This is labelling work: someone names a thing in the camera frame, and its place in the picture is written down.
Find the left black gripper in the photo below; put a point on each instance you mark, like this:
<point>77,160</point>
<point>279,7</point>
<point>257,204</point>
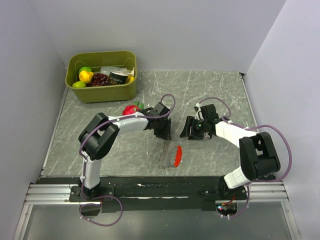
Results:
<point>166,134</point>

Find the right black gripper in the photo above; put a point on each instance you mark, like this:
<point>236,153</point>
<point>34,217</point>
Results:
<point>194,135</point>

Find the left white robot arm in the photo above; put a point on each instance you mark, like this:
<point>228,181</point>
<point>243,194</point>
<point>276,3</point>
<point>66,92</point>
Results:
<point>97,139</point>

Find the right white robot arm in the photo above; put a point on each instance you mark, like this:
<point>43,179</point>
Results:
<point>257,153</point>

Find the yellow toy banana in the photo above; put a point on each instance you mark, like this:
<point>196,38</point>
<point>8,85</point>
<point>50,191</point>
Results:
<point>130,79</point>

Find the black tin can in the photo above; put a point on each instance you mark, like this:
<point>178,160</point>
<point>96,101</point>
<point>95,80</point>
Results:
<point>118,78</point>

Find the olive green plastic bin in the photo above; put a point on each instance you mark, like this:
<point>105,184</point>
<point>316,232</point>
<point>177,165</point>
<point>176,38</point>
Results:
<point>96,60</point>

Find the purple toy grapes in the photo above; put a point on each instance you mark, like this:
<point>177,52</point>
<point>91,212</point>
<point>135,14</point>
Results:
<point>99,80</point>

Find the clear plastic bottle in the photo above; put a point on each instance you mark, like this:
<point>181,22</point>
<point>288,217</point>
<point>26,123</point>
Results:
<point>107,69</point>

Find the yellow toy pear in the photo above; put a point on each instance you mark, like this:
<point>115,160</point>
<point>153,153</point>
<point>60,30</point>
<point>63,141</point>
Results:
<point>86,76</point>

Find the green toy lime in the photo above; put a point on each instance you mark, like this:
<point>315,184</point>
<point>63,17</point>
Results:
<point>79,84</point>

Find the green toy apple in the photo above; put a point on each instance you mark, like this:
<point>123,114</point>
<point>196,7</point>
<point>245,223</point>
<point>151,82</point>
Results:
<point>85,68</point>

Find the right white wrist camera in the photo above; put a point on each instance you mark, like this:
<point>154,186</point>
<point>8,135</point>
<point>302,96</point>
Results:
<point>199,115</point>

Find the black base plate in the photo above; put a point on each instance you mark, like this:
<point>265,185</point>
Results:
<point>150,193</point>

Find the aluminium frame rail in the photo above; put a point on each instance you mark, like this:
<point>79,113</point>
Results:
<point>59,194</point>

